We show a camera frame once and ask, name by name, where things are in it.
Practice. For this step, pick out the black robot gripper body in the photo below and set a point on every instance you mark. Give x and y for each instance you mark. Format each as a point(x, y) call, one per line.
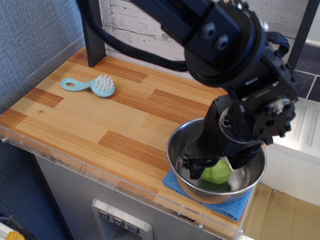
point(228, 128)

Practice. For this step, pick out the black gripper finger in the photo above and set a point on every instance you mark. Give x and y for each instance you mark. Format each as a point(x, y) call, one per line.
point(243, 157)
point(197, 168)

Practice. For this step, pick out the green toy broccoli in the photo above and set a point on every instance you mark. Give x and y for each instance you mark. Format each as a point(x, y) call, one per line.
point(217, 174)

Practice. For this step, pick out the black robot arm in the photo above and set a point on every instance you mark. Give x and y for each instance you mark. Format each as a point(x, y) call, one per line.
point(226, 46)

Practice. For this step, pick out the stainless steel pot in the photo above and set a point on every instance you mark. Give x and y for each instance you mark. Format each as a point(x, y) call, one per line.
point(240, 182)

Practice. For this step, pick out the blue cloth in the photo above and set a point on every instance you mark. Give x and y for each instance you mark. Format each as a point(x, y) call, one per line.
point(233, 209)

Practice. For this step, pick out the white ribbed box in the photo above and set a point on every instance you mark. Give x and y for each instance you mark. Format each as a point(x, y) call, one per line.
point(293, 161)

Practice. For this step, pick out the grey cabinet with buttons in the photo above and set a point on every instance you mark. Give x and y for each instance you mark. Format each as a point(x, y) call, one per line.
point(93, 211)

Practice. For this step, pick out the light blue toy brush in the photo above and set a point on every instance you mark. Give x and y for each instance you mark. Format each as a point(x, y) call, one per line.
point(102, 86)

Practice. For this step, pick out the yellow black object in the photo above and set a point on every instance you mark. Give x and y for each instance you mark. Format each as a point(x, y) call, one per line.
point(11, 229)

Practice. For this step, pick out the black left frame post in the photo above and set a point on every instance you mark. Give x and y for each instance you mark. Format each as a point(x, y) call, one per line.
point(95, 46)

